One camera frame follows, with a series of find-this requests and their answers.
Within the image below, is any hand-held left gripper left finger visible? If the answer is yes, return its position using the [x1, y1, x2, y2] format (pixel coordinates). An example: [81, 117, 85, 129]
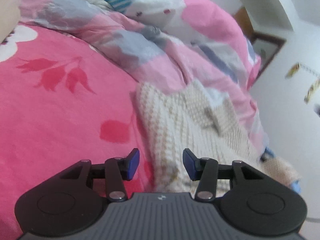
[60, 148, 140, 202]

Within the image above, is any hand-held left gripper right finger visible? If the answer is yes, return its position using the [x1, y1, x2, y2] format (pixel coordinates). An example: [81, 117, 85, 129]
[182, 148, 264, 202]

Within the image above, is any beige white houndstooth jacket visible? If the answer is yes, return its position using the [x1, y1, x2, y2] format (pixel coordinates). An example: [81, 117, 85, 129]
[135, 79, 265, 198]

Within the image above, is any pink floral bed sheet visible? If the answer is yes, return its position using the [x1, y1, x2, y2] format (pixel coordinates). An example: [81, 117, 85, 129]
[0, 21, 155, 240]

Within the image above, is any blue folded garment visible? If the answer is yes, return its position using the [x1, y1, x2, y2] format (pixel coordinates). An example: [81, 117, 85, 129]
[262, 147, 303, 195]

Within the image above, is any pink patterned quilt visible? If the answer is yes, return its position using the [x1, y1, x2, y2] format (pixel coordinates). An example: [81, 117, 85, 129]
[19, 0, 270, 153]

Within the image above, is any yellow wall decoration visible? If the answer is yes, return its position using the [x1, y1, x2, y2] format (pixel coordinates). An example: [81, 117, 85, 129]
[285, 63, 300, 78]
[304, 78, 320, 103]

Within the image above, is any dark wooden door frame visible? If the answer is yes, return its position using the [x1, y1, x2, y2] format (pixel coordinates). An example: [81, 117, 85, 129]
[235, 6, 287, 90]

